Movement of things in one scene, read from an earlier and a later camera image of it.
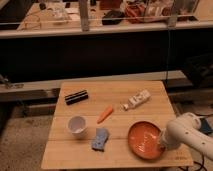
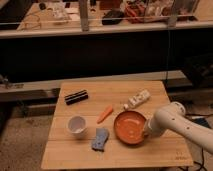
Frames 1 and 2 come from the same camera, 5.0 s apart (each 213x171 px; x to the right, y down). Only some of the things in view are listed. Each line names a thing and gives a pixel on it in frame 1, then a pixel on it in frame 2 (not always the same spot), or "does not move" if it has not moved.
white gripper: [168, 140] -> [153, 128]
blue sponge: [101, 136] does not move
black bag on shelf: [112, 17] does not move
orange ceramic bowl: [144, 140] -> [129, 127]
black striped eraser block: [76, 97] does not move
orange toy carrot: [105, 114] does not move
